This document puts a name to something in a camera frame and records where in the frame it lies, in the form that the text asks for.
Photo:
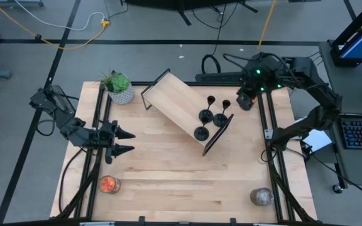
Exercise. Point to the black power supply box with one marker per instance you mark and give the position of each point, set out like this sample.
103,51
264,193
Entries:
64,100

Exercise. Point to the grey side desk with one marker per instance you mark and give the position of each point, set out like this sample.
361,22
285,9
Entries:
354,88

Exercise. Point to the black caster wheel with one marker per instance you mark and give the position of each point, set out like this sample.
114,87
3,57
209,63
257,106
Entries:
337,188

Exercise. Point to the black table extrusion frame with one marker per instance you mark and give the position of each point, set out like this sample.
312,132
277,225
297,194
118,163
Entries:
90,196

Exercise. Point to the wooden shelf riser black frame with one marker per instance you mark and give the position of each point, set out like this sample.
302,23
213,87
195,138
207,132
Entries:
174,100

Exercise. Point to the grey candle glass jar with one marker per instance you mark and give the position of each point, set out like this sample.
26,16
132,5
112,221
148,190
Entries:
261,196

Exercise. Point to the white paper sheet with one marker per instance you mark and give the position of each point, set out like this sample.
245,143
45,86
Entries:
320,139

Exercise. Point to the black power strip bar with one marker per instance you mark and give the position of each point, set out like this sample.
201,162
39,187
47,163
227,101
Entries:
218,77

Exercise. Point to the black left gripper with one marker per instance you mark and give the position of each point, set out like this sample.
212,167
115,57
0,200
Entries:
108,136

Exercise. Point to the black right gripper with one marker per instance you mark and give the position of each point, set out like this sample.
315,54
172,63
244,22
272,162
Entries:
251,86

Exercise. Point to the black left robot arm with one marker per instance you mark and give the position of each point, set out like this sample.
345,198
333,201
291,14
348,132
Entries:
68,125

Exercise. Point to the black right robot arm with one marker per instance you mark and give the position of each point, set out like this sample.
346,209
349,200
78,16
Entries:
319,91

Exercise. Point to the laptop with backlit keyboard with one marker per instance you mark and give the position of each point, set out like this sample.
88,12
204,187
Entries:
361,133

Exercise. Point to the green succulent in patterned pot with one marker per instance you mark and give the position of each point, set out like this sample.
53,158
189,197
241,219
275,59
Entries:
119,84

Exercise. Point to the black floor stand legs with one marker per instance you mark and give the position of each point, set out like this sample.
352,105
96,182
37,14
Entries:
181,3

